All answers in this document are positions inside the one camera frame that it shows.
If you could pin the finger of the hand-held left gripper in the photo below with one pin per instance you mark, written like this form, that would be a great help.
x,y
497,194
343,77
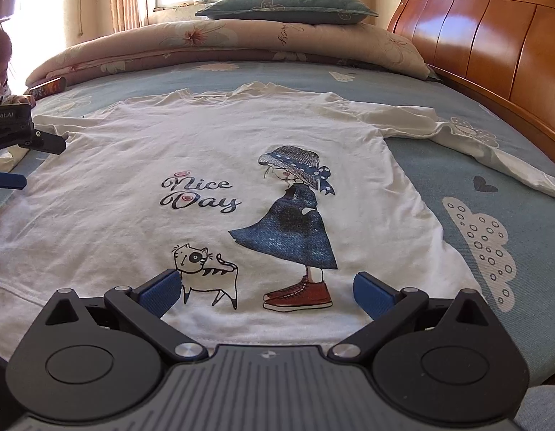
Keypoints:
x,y
10,181
51,143

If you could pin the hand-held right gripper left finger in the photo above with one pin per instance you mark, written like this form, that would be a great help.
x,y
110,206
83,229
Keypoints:
x,y
161,292

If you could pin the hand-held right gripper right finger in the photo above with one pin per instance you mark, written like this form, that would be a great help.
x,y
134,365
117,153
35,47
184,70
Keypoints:
x,y
376,296

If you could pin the white printed t-shirt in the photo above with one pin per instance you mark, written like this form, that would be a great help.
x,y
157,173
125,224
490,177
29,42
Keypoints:
x,y
125,152

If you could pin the red snack can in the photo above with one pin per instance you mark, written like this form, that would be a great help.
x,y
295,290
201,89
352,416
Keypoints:
x,y
46,88

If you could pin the blue floral bed sheet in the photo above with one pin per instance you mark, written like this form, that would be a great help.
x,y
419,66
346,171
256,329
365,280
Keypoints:
x,y
537,242

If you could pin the pink floral folded quilt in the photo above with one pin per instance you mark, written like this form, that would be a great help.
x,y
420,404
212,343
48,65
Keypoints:
x,y
214,36

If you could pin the teal pillow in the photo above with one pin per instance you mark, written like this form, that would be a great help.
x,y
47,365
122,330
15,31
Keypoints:
x,y
282,6

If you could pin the wooden bed headboard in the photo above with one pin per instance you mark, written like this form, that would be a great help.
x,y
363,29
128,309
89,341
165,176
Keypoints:
x,y
484,31

